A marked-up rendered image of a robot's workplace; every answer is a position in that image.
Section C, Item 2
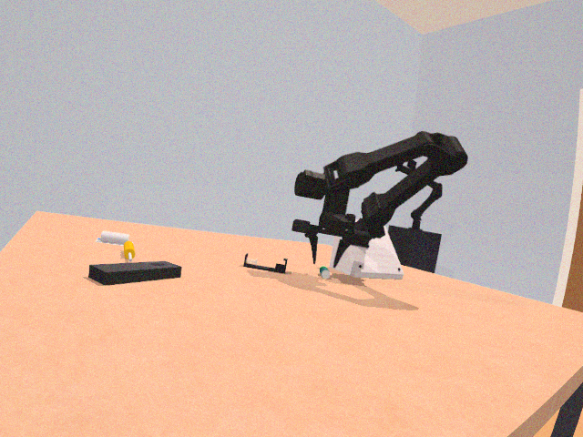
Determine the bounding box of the green cylindrical battery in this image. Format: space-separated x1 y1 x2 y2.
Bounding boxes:
320 266 331 279

